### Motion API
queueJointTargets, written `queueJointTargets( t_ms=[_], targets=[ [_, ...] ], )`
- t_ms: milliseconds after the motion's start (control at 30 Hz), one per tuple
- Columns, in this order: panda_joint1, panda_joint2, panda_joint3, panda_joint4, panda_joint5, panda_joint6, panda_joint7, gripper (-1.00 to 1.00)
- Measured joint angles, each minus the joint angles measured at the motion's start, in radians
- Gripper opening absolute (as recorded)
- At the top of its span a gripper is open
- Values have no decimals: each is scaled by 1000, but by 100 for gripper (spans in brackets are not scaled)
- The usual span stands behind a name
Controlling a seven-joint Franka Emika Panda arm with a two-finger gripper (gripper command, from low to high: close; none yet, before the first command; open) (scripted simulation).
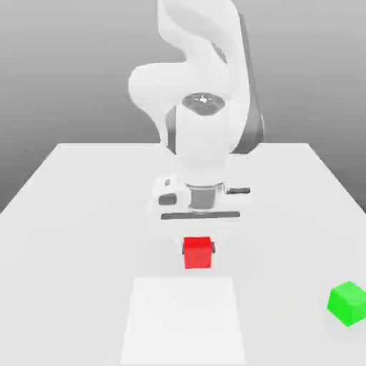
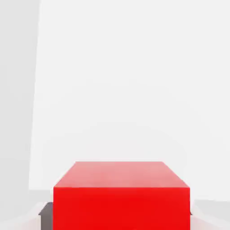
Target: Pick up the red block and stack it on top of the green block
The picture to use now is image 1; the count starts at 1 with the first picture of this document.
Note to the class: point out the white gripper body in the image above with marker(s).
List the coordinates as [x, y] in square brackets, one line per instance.
[200, 226]

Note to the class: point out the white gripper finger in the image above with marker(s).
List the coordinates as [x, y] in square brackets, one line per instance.
[213, 247]
[182, 248]

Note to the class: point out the small red cube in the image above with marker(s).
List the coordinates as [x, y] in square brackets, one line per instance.
[198, 253]

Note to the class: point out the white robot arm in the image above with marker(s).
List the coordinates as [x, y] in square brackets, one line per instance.
[200, 137]

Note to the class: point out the small green cube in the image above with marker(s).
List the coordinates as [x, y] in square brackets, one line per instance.
[346, 303]

